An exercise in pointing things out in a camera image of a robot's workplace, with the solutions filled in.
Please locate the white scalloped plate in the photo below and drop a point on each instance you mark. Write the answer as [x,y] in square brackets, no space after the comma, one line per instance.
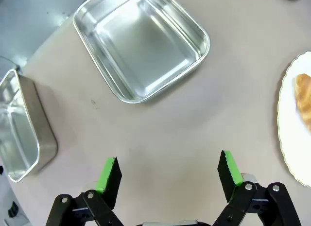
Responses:
[289,138]

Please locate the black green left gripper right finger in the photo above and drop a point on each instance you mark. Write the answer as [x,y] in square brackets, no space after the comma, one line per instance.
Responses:
[228,177]

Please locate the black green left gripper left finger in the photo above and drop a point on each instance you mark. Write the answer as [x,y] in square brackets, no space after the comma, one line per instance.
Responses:
[109,182]

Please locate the rectangular steel container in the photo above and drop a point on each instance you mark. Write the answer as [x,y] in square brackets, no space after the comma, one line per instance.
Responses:
[145,53]
[17,128]

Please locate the golden croissant bread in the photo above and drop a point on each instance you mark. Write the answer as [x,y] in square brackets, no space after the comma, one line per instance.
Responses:
[305,97]

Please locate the small black device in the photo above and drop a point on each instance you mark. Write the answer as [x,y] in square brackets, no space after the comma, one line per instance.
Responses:
[13,209]

